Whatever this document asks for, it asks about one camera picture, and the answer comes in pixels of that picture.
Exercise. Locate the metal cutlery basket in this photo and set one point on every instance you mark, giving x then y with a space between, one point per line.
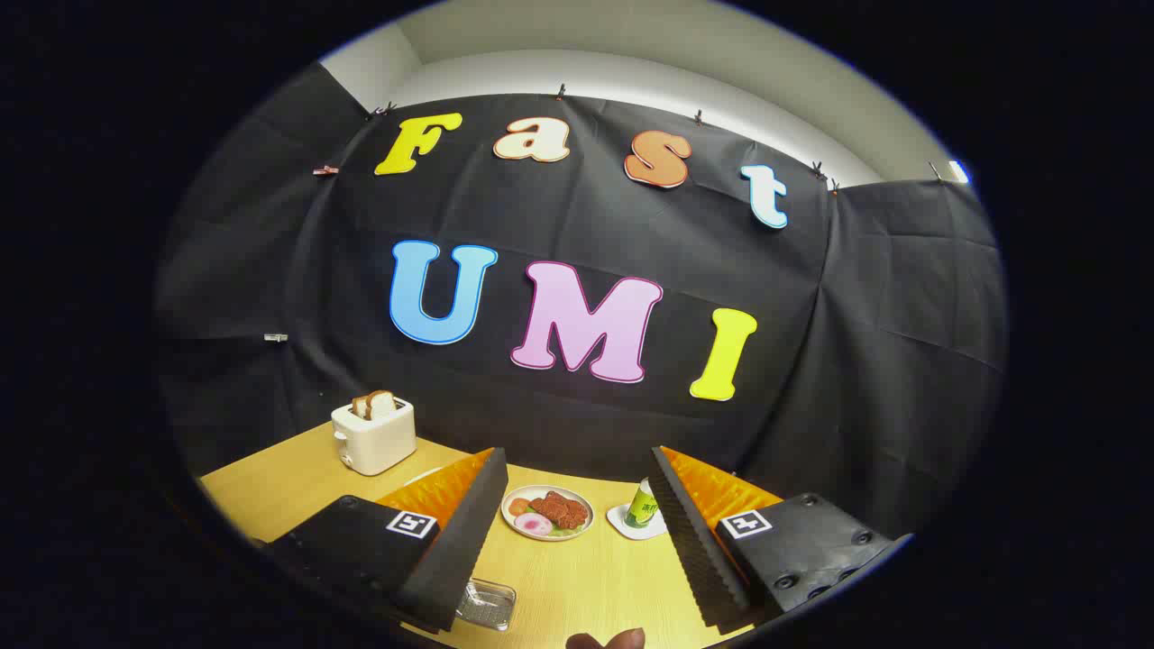
487 604

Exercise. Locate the toast bread slice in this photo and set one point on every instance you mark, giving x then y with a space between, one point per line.
360 407
382 404

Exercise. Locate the green lettuce leaf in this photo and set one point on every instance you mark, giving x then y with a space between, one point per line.
561 532

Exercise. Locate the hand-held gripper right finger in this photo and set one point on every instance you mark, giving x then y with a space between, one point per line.
694 550

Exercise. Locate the white toaster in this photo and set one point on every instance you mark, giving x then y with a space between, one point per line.
379 442

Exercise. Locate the green label bottle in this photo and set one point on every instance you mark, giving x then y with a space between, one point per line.
642 509

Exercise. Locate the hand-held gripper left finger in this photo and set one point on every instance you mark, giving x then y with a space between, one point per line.
460 550

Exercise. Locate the brown meat piece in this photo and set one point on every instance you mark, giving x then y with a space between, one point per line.
566 510

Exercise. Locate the small white saucer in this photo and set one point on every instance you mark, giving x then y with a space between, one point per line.
622 525

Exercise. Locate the orange tomato slice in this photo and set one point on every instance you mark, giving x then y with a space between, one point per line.
519 506

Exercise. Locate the pink ham slice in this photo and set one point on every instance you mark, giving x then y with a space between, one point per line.
534 525

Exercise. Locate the white oval plate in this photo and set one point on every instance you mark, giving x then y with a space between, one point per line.
516 525

